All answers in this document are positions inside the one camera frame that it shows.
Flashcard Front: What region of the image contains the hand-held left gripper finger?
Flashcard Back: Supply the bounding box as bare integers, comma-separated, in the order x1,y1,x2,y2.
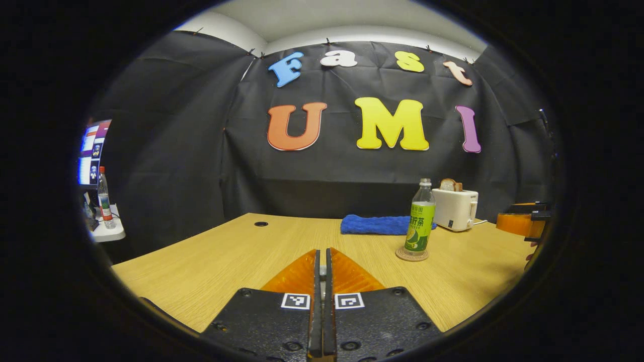
325,248,444,362
200,248,324,362

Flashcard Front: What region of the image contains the round woven coaster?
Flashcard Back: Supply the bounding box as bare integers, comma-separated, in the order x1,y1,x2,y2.
395,246,430,262

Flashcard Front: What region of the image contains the green label water bottle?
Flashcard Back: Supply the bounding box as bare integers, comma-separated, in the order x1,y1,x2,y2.
404,178,436,257

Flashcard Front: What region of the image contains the red cap plastic bottle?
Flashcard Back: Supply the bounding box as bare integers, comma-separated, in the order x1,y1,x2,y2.
97,166,116,229

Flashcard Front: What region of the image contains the white toaster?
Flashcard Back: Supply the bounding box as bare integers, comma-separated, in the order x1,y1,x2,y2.
432,189,479,232

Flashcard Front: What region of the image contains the blue towel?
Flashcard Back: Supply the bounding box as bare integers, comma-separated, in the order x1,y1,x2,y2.
341,215,438,236

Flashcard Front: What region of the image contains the black backdrop cloth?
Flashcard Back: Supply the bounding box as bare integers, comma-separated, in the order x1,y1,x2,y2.
88,30,559,264

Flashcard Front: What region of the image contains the small white side table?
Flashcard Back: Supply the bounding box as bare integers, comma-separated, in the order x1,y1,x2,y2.
91,204,126,243

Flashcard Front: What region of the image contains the computer monitor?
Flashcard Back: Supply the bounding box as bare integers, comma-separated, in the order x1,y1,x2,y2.
78,119,112,232

